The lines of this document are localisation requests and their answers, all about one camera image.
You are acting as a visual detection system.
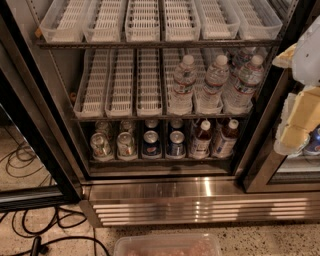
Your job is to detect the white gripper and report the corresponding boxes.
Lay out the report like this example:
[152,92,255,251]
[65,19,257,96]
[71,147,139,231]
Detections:
[272,16,320,149]

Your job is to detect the water bottle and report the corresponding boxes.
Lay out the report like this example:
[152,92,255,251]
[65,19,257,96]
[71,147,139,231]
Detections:
[230,47,256,75]
[224,54,264,108]
[200,55,229,113]
[171,55,197,115]

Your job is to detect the right brown tea bottle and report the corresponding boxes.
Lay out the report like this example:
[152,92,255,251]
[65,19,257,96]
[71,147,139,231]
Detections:
[212,119,239,158]

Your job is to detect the brown tea bottle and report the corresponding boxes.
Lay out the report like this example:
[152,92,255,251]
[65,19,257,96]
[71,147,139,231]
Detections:
[212,119,239,158]
[189,120,212,159]

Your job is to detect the left brown tea bottle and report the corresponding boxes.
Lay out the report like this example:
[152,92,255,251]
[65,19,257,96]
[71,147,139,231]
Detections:
[189,120,212,159]

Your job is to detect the stainless steel fridge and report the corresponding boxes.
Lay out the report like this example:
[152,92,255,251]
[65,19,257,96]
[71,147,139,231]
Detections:
[0,0,319,227]

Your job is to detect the fridge glass door left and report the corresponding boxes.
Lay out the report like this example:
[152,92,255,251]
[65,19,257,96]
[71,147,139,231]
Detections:
[0,45,81,212]

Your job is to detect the blue can behind glass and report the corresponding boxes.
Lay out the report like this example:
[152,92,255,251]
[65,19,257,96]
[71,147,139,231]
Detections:
[303,125,320,156]

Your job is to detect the tray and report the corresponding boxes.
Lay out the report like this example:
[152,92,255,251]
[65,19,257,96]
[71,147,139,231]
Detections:
[230,0,282,40]
[187,48,223,115]
[136,49,162,117]
[163,49,184,115]
[40,0,91,43]
[74,49,110,119]
[105,49,134,117]
[162,0,201,42]
[82,0,127,43]
[222,63,253,114]
[125,0,160,42]
[195,0,240,40]

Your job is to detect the rear blue pepsi can right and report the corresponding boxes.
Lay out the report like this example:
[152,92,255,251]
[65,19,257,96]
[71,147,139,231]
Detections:
[168,119,184,133]

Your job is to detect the blue pepsi can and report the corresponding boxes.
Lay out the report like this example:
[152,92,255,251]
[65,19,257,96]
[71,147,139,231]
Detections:
[167,131,186,159]
[144,119,159,132]
[142,130,161,158]
[168,119,184,133]

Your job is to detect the rear blue pepsi can left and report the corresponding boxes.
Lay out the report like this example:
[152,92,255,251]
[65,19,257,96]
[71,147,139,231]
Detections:
[144,119,159,132]

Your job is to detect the rear silver can right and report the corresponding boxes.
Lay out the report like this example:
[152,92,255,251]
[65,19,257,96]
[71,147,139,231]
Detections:
[120,120,136,134]

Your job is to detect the right silver soda can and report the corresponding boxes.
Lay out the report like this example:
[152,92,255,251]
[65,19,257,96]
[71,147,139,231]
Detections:
[117,132,137,160]

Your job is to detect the silver soda can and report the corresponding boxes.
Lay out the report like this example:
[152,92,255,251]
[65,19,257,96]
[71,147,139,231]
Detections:
[117,132,137,160]
[90,133,113,161]

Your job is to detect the rear silver can left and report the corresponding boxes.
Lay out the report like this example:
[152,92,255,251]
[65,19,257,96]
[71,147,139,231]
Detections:
[95,121,112,136]

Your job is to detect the left silver soda can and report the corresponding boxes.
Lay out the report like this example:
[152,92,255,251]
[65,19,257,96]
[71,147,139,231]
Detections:
[90,133,113,161]

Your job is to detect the clear plastic container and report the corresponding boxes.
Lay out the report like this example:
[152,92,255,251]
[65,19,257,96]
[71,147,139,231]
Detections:
[113,233,222,256]

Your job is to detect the middle wire shelf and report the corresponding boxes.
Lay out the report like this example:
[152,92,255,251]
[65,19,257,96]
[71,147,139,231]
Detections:
[72,113,249,122]

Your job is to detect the wire shelf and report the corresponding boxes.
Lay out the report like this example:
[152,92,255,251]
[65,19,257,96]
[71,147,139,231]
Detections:
[36,39,281,49]
[72,113,249,122]

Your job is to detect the top wire shelf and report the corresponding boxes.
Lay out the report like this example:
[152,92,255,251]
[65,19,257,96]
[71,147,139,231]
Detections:
[36,39,281,49]

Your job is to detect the black floor cable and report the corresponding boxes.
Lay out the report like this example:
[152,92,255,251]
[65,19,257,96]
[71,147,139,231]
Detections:
[0,139,111,256]

